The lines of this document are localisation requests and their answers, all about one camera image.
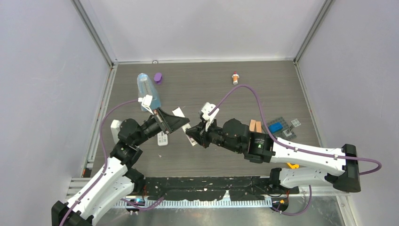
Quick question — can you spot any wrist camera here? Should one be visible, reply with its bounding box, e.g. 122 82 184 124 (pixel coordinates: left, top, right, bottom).
199 102 220 131
138 95 154 115

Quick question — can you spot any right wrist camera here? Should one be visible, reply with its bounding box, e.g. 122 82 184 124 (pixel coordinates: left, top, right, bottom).
199 102 220 131

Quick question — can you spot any purple cable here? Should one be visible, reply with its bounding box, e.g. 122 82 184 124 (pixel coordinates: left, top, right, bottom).
58 99 167 226
208 84 383 217

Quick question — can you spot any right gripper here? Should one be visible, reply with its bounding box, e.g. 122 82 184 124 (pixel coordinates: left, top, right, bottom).
186 116 242 153

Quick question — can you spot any left wooden block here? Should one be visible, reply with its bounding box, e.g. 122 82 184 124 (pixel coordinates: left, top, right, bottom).
249 120 256 132

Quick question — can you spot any purple plastic cap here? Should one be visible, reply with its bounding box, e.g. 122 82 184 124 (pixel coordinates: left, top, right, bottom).
153 73 163 85

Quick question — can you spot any small toy figurine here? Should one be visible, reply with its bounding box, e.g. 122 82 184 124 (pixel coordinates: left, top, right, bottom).
232 71 239 85

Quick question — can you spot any right wooden block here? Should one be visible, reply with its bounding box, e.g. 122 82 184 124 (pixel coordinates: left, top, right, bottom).
255 121 263 133

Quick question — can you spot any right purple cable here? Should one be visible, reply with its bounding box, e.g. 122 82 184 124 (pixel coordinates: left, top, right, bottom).
208 84 383 217

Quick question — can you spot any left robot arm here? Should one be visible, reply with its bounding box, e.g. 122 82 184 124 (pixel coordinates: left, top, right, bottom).
51 108 190 226

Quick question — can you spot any blue metronome in plastic wrap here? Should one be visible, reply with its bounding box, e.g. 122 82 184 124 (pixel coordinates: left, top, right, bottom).
137 73 161 110

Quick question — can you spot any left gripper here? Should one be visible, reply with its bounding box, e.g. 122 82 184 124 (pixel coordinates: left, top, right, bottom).
133 107 189 146

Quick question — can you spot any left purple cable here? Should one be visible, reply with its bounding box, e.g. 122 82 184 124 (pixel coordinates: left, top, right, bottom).
58 99 167 226

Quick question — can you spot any yellow triangular tool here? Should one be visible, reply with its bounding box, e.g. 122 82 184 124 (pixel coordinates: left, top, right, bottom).
287 163 300 169

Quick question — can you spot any grey lego baseplate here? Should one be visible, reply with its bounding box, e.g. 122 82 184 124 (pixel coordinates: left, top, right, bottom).
266 117 297 140

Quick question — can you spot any small grey lego piece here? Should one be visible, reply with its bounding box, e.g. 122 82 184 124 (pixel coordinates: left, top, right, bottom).
283 125 295 137

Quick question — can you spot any wooden block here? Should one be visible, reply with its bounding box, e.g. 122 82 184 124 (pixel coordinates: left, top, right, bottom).
249 120 256 132
255 121 263 133

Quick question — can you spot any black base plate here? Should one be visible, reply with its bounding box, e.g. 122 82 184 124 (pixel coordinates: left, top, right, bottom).
130 176 299 201

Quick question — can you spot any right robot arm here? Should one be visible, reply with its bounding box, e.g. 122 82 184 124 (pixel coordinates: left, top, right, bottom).
185 119 361 193

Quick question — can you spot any white remote control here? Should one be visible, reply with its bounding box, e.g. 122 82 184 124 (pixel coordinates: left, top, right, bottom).
157 131 168 146

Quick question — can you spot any blue lego brick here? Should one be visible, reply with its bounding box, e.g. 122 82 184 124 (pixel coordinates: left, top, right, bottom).
268 122 283 134

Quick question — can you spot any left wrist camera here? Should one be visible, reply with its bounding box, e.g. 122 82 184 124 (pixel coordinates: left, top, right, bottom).
138 95 154 115

